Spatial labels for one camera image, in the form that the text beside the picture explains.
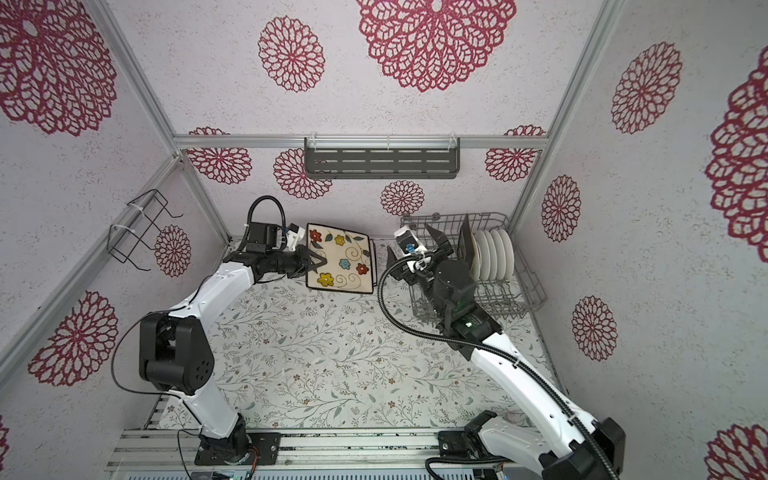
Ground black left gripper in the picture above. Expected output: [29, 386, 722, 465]
[268, 243, 328, 278]

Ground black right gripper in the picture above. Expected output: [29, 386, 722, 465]
[390, 226, 456, 325]

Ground black square plate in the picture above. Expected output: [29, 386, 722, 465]
[305, 223, 374, 295]
[457, 214, 478, 281]

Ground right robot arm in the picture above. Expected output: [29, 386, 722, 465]
[377, 227, 626, 479]

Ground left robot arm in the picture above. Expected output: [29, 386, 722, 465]
[139, 222, 311, 465]

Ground white round plate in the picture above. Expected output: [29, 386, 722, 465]
[489, 229, 507, 281]
[483, 231, 498, 281]
[474, 231, 491, 281]
[496, 229, 515, 281]

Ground floral table mat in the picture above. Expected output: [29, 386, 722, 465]
[157, 238, 571, 431]

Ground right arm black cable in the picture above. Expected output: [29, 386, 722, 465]
[376, 256, 622, 480]

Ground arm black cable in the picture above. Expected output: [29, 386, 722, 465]
[109, 194, 289, 480]
[376, 256, 622, 480]

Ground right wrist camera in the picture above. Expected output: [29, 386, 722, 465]
[394, 226, 428, 258]

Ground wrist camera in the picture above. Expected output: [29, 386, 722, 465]
[394, 226, 428, 258]
[284, 223, 306, 251]

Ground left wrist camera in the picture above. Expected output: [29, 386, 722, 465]
[284, 223, 306, 251]

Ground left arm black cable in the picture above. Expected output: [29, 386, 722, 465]
[109, 194, 289, 480]

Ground grey wire dish rack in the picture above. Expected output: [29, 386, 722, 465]
[400, 212, 548, 319]

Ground grey wall shelf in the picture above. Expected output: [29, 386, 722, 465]
[303, 137, 461, 180]

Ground black wire wall holder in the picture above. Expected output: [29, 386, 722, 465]
[106, 188, 183, 272]

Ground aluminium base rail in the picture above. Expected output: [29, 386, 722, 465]
[104, 392, 607, 480]

